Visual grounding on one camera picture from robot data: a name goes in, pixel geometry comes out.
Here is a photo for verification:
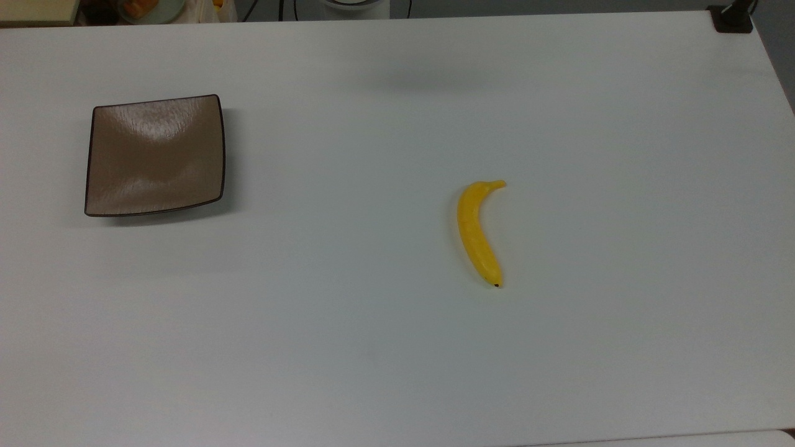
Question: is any beige flat box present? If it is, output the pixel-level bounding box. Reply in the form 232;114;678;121
0;0;81;27

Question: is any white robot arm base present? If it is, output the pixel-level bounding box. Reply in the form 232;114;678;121
320;0;391;11

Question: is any square brown ceramic plate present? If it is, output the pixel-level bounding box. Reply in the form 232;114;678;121
84;94;225;218

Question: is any yellow plastic banana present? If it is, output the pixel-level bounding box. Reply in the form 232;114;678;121
457;180;507;289

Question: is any black table clamp mount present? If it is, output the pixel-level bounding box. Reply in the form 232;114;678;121
707;0;757;34

